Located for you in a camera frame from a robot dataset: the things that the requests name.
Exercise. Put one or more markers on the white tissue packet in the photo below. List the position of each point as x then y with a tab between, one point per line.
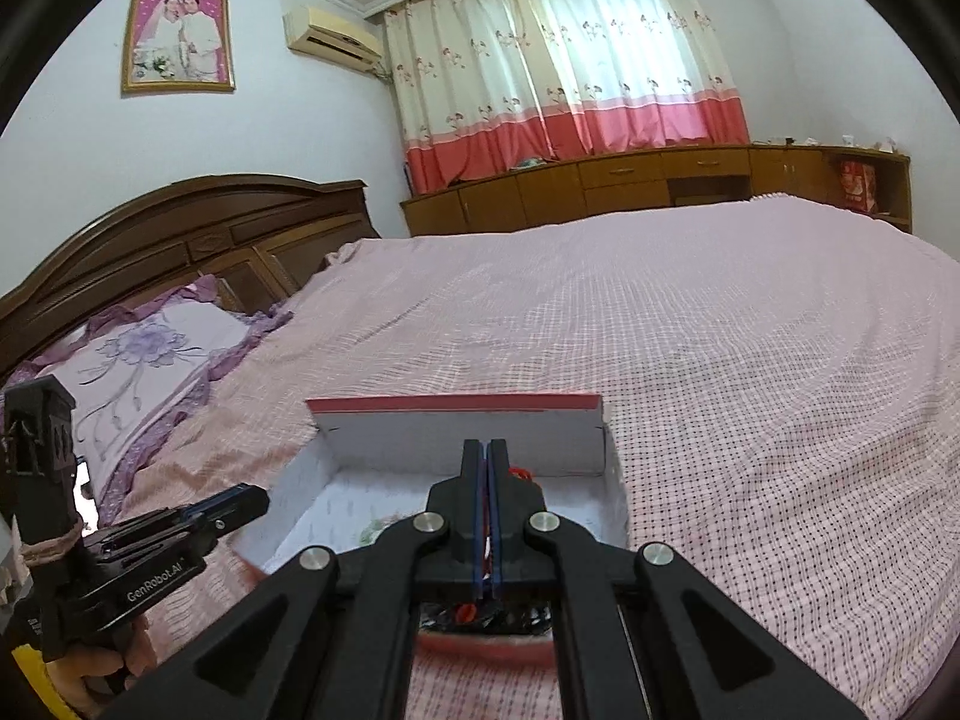
887	143

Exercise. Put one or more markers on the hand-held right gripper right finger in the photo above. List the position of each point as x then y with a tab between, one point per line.
499	510

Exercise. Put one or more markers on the framed wedding photo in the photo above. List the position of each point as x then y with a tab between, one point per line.
178	37

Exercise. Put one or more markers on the cream and pink curtain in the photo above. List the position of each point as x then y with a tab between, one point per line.
562	52

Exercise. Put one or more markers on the long wooden cabinet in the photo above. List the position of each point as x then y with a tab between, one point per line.
525	195

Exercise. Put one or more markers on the pink checked bed sheet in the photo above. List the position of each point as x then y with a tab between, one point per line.
675	360

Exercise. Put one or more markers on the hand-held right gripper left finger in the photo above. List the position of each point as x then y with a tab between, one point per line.
474	510

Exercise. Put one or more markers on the green cloth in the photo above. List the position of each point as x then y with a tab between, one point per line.
529	162

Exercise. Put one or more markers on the black hair accessories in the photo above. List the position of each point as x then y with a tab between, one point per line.
510	621

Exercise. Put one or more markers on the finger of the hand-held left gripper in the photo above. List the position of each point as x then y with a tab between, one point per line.
244	510
219	501

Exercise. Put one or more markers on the red carton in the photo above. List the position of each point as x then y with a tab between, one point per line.
858	184

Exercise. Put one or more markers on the dark wooden headboard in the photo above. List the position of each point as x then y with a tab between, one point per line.
187	225

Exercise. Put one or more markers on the person's left hand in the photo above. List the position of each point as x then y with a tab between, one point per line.
82	679

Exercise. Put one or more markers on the red cardboard box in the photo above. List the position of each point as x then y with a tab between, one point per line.
450	435

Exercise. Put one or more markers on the wall air conditioner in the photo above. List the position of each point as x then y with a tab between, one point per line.
330	30

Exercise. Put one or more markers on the purple floral pillow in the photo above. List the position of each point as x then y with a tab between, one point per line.
142	360

